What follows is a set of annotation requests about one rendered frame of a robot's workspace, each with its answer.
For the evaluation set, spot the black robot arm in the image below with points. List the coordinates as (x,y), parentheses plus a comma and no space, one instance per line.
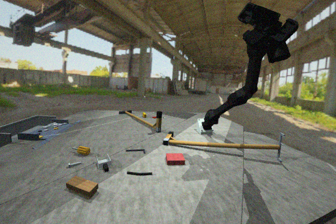
(257,46)

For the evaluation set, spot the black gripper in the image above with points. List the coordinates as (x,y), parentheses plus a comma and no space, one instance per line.
(267,22)

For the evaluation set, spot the brown wooden block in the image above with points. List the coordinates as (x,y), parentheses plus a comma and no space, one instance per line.
(82,187)

